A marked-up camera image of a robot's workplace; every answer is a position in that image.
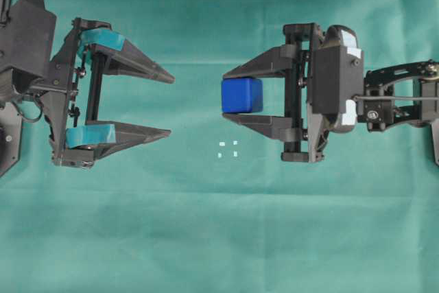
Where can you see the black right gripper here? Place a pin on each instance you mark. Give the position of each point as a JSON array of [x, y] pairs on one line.
[[302, 131]]

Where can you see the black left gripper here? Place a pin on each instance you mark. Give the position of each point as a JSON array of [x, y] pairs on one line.
[[58, 90]]

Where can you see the blue block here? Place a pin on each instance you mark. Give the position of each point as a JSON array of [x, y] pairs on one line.
[[242, 95]]

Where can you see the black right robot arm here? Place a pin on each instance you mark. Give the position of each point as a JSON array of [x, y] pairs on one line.
[[401, 94]]

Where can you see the white tape square marks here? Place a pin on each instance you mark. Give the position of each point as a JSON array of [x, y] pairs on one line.
[[228, 149]]

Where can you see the green table cloth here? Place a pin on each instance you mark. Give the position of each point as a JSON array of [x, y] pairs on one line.
[[170, 216]]

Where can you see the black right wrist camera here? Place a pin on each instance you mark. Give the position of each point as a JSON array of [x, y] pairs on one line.
[[337, 76]]

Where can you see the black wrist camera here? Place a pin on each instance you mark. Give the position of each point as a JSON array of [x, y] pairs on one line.
[[26, 43], [337, 76]]

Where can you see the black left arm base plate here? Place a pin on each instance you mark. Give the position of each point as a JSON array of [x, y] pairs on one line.
[[11, 130]]

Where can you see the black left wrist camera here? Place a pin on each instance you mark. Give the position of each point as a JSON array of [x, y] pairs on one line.
[[26, 43]]

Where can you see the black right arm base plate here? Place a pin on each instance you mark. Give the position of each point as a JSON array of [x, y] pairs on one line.
[[435, 140]]

